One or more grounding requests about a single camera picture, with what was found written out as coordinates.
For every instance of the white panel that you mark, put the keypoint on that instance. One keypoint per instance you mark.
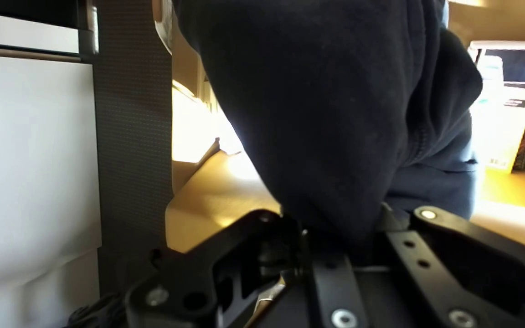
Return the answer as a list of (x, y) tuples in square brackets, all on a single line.
[(32, 170)]

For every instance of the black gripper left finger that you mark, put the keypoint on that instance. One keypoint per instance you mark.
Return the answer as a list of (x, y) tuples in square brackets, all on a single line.
[(202, 285)]

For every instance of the white printed carton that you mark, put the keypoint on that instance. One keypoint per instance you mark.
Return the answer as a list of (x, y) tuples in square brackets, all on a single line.
[(506, 128)]

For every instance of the dark navy fleece clothing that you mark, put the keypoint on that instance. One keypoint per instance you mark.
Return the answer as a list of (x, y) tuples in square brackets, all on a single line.
[(337, 110)]

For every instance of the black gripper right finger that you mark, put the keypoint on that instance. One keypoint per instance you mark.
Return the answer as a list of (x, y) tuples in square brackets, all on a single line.
[(482, 266)]

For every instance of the black metal frame post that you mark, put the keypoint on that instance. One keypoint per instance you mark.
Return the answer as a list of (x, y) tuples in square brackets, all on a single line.
[(132, 152)]

